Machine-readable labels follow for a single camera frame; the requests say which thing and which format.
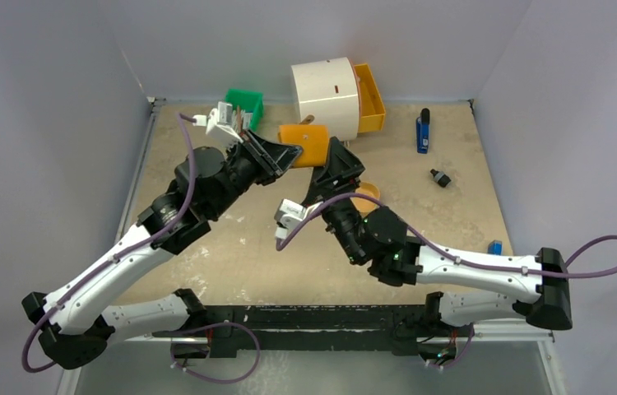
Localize orange card holder wallet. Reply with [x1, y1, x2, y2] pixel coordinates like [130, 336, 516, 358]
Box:
[277, 114, 331, 168]

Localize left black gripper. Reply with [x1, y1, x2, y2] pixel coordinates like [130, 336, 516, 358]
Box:
[206, 128, 300, 219]

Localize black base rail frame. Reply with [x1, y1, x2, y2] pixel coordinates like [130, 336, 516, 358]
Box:
[123, 302, 554, 361]

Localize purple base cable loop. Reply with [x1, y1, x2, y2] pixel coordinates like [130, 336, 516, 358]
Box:
[169, 319, 264, 385]

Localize green plastic bin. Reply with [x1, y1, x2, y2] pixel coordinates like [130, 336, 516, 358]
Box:
[225, 89, 264, 132]

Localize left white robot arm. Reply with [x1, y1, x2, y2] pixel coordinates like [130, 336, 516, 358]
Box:
[22, 131, 303, 369]

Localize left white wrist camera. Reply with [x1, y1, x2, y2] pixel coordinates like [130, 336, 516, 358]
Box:
[193, 101, 243, 148]

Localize small black knob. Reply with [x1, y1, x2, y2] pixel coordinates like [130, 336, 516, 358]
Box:
[430, 169, 451, 188]

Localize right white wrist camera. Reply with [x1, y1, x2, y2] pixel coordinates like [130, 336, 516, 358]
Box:
[274, 199, 309, 240]

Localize orange open drawer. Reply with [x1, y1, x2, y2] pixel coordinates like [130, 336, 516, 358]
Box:
[354, 63, 386, 134]

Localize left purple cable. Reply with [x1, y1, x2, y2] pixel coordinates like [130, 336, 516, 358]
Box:
[21, 112, 201, 374]

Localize cream round drawer cabinet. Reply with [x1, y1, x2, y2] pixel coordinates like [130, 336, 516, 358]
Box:
[291, 57, 360, 142]

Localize small blue object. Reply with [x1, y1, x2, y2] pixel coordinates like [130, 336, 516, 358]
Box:
[487, 239, 503, 255]

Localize blue black marker pen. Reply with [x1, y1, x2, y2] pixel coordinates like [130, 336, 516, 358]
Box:
[416, 108, 430, 154]

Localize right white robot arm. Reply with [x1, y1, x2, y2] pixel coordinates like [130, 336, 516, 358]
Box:
[303, 137, 573, 335]

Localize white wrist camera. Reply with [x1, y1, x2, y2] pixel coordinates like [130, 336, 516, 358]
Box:
[193, 101, 243, 148]
[274, 199, 309, 240]

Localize orange oval tray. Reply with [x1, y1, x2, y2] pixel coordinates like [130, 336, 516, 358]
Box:
[350, 181, 381, 216]

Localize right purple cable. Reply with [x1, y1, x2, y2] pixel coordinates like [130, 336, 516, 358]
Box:
[276, 193, 617, 280]

